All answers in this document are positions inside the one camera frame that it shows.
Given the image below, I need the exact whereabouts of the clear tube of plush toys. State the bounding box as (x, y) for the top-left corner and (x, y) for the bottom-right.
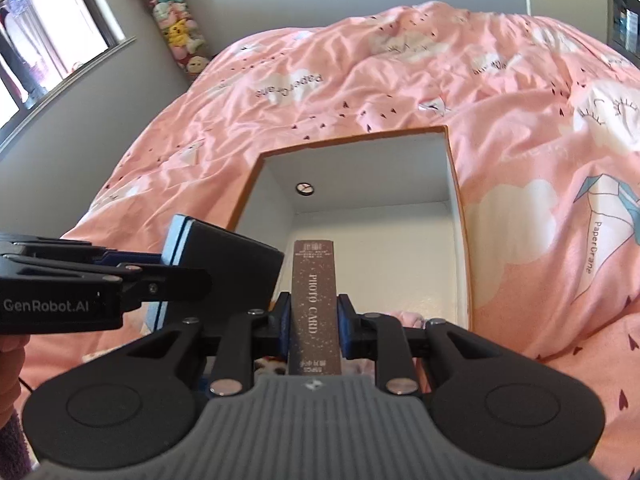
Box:
(125, 0), (211, 81)

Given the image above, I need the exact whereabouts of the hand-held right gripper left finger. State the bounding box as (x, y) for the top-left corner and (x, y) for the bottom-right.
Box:
(122, 292), (293, 396)

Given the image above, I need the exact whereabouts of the pink fluffy item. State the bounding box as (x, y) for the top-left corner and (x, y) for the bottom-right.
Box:
(385, 310), (432, 329)

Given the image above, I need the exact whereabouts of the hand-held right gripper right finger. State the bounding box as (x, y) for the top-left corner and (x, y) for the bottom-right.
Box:
(336, 292), (506, 396)

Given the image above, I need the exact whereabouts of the black box with blue edge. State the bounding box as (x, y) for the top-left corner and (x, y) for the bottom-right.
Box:
(142, 214), (286, 333)

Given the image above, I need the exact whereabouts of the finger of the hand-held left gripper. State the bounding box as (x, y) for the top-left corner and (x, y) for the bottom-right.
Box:
(0, 255), (211, 312)
(0, 232), (166, 267)

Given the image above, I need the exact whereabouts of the purple cloth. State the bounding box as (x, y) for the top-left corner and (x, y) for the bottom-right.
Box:
(0, 410), (26, 466)

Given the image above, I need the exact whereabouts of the orange cardboard box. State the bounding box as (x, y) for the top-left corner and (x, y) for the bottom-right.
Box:
(227, 125), (473, 333)

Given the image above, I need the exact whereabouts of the window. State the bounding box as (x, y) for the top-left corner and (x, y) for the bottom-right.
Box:
(0, 0), (137, 153)

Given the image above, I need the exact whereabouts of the brown photo card box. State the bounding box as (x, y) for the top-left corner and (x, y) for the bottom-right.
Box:
(287, 239), (344, 377)

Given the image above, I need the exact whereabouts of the pink printed duvet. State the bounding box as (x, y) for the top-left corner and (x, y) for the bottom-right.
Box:
(15, 1), (640, 480)

